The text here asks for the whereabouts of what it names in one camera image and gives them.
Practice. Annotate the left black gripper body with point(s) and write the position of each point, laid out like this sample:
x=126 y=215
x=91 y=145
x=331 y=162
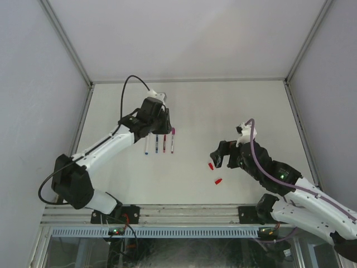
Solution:
x=166 y=121

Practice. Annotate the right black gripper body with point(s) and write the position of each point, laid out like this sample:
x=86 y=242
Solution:
x=230 y=156

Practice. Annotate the red gel pen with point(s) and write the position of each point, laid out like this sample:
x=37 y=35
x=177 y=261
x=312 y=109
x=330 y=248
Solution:
x=164 y=143

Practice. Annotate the thin white red-tip pen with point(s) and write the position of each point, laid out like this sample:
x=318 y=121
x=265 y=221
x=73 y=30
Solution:
x=172 y=143

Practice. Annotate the blue white marker pen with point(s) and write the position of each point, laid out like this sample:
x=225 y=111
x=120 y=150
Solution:
x=147 y=140

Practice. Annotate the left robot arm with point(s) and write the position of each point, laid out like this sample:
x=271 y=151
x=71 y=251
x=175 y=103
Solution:
x=72 y=174

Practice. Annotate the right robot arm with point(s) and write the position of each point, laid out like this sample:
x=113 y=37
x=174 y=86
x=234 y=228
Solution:
x=291 y=198

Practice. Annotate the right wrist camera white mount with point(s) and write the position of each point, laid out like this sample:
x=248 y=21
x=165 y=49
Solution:
x=246 y=134

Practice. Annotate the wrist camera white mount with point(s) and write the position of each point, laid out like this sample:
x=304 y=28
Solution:
x=246 y=134
x=160 y=96

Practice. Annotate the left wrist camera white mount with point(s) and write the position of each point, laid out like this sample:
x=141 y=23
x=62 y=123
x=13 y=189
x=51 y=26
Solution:
x=160 y=96

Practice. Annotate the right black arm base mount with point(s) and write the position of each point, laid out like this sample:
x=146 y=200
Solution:
x=248 y=215

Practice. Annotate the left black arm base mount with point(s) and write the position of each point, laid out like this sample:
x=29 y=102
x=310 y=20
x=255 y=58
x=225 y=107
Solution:
x=128 y=214

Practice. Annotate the blue cable duct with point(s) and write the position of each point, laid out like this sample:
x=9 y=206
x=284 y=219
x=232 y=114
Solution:
x=156 y=232

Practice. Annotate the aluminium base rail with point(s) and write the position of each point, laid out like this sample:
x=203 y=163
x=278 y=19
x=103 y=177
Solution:
x=152 y=215

